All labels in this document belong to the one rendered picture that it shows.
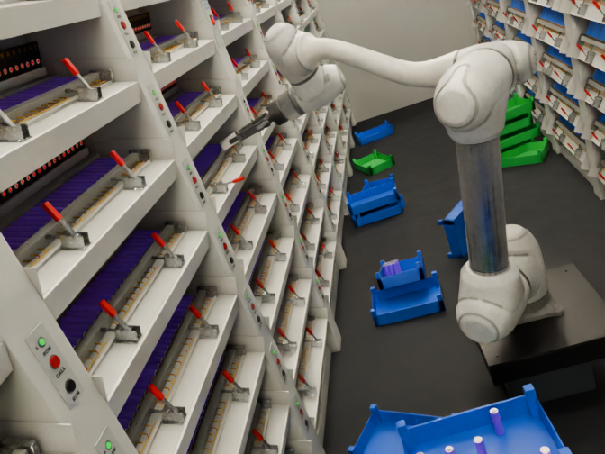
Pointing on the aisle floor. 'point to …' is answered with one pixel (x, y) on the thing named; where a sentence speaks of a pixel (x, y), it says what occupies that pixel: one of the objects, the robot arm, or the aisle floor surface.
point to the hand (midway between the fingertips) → (230, 140)
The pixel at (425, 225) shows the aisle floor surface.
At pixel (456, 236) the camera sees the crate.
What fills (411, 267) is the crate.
